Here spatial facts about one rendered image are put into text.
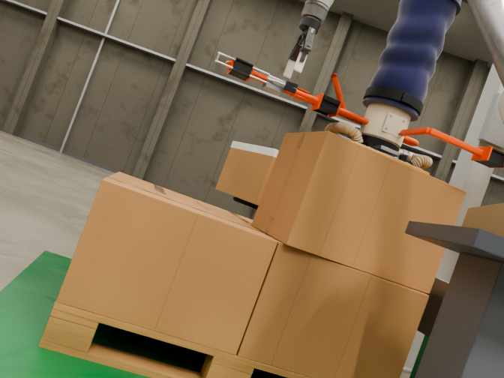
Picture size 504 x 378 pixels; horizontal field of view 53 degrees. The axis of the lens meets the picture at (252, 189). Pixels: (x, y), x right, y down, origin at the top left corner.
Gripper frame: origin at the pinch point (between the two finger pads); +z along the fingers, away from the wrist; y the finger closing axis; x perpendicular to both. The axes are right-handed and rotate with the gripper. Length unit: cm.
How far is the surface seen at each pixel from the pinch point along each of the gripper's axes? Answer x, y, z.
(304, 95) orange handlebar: -6.7, -1.9, 6.8
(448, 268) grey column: -155, 93, 47
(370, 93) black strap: -30.9, -1.3, -4.1
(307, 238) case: -19, -22, 55
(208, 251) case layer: 10, -20, 70
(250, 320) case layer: -12, -20, 87
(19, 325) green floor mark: 57, -8, 114
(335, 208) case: -25, -22, 42
